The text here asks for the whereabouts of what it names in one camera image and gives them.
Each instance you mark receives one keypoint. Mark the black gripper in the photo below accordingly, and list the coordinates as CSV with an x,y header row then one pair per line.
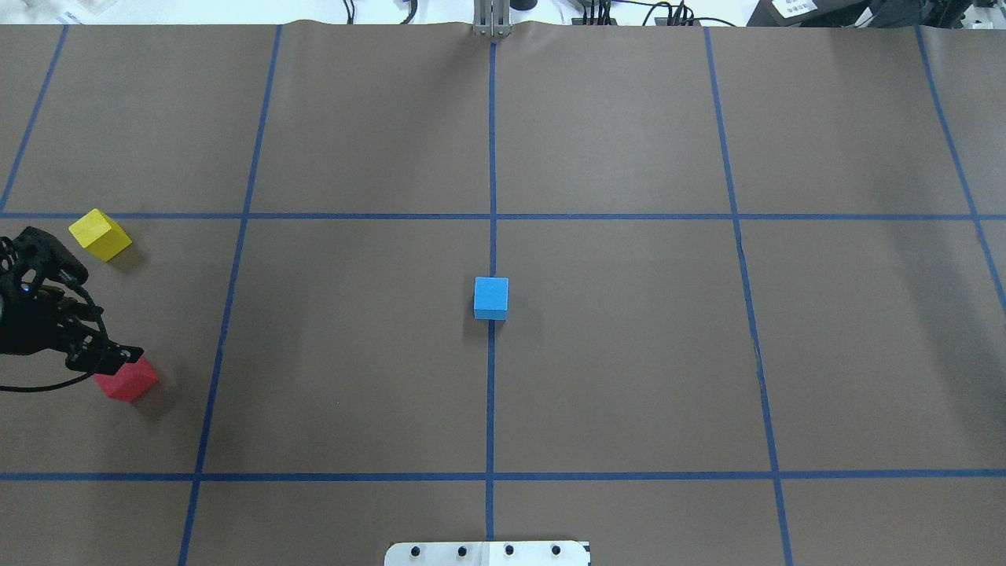
x,y
23,330

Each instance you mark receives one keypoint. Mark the red cube block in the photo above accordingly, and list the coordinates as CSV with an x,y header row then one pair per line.
x,y
130,382

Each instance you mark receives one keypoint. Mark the yellow cube block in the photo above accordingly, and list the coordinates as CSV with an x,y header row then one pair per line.
x,y
100,235

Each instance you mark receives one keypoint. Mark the blue cube block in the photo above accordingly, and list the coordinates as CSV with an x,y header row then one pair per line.
x,y
491,298

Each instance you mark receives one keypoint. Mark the black cardboard box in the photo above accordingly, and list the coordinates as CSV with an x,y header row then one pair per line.
x,y
838,14

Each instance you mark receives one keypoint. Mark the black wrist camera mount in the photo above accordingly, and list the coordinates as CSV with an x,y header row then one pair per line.
x,y
34,258

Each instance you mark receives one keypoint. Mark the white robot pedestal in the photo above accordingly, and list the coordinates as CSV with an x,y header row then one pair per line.
x,y
531,552

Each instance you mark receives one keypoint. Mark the aluminium frame post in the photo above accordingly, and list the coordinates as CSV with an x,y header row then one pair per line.
x,y
491,19

